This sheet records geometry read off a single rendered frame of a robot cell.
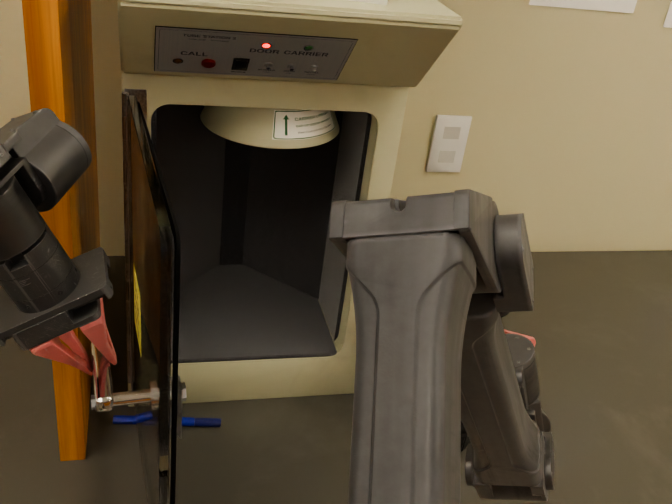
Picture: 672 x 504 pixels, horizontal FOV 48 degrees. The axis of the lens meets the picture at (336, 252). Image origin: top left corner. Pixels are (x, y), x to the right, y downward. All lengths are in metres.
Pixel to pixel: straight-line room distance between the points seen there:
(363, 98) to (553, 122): 0.70
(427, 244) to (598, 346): 1.00
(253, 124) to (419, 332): 0.56
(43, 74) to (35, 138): 0.10
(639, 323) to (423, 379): 1.13
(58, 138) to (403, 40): 0.34
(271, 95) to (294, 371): 0.40
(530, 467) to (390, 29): 0.43
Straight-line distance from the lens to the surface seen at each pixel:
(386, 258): 0.38
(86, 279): 0.67
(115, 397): 0.69
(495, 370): 0.57
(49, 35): 0.74
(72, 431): 0.98
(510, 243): 0.46
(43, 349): 0.68
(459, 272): 0.38
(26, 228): 0.63
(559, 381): 1.25
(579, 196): 1.63
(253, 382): 1.06
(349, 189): 0.99
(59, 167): 0.66
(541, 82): 1.47
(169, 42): 0.75
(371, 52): 0.78
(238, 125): 0.90
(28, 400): 1.10
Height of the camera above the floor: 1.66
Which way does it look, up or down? 30 degrees down
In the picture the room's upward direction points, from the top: 8 degrees clockwise
